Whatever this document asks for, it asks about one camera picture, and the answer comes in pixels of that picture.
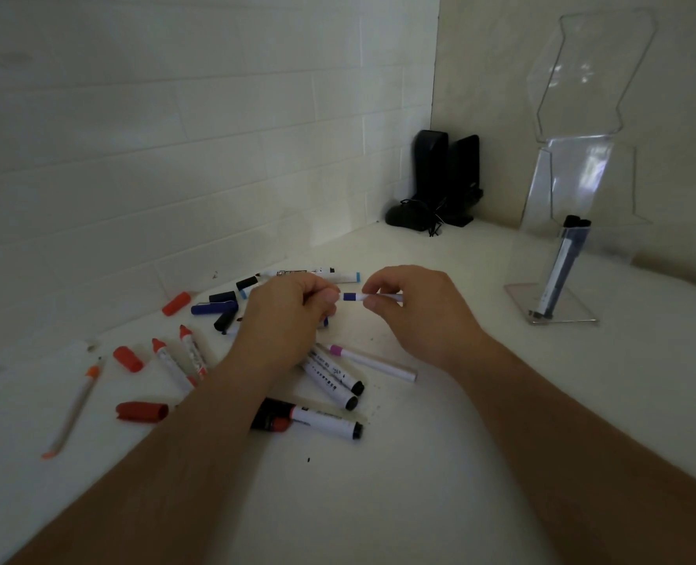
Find thin white pink-tipped marker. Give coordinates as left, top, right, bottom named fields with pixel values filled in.
left=317, top=343, right=418, bottom=383

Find person's right hand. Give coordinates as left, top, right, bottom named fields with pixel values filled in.
left=361, top=264, right=494, bottom=375

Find black speaker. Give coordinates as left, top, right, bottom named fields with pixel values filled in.
left=444, top=134, right=484, bottom=228
left=413, top=129, right=450, bottom=223

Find clear acrylic stand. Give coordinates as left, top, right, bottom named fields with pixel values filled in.
left=504, top=8, right=659, bottom=328

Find white red-tipped marker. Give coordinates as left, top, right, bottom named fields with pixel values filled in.
left=151, top=337, right=198, bottom=396
left=179, top=324, right=209, bottom=381

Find person's left hand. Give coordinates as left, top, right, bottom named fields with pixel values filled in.
left=229, top=272, right=341, bottom=378

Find white light-blue-ended marker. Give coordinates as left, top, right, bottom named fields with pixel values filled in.
left=239, top=272, right=362, bottom=299

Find white markers with black caps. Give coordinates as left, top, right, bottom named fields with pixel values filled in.
left=535, top=214, right=592, bottom=320

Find blue marker cap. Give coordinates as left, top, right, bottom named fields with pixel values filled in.
left=190, top=300, right=241, bottom=316

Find black computer mouse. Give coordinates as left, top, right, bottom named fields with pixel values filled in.
left=384, top=200, right=435, bottom=232

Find white marker with black print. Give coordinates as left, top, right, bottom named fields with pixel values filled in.
left=256, top=266, right=337, bottom=279

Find person's right forearm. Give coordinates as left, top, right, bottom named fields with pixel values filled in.
left=451, top=334, right=696, bottom=565

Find white black-ended marker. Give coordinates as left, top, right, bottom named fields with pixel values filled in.
left=306, top=346, right=366, bottom=397
left=299, top=360, right=359, bottom=412
left=288, top=404, right=364, bottom=441

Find thin white orange-tipped marker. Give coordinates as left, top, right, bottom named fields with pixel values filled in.
left=41, top=357, right=105, bottom=461

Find red marker cap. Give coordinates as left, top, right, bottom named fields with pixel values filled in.
left=115, top=401, right=170, bottom=423
left=113, top=346, right=145, bottom=374
left=161, top=291, right=192, bottom=317

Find person's left forearm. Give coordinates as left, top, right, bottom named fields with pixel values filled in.
left=5, top=353, right=278, bottom=565

